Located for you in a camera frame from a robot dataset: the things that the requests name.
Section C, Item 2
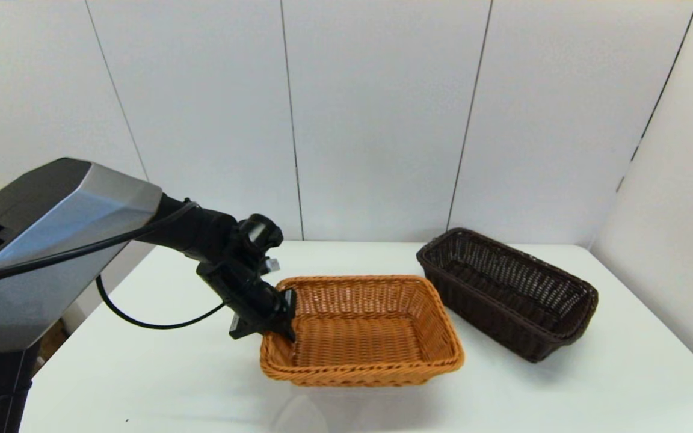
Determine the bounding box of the orange wicker basket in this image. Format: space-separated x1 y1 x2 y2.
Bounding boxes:
259 275 465 387

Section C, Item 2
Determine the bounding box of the dark brown wicker basket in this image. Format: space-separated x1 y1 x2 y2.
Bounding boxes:
416 227 599 363

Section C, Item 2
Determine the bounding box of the cardboard box with white label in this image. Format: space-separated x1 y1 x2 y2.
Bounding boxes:
35 325 66 364

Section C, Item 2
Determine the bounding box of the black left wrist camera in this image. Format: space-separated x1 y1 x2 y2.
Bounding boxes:
228 310 266 341

